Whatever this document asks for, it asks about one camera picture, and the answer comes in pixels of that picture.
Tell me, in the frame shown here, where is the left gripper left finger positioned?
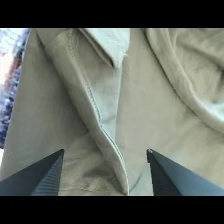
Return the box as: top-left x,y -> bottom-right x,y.
0,148 -> 65,197

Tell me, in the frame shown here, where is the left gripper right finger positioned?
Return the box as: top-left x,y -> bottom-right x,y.
146,148 -> 224,197

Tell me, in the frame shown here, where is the olive green shirt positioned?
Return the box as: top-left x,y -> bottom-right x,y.
0,28 -> 224,197

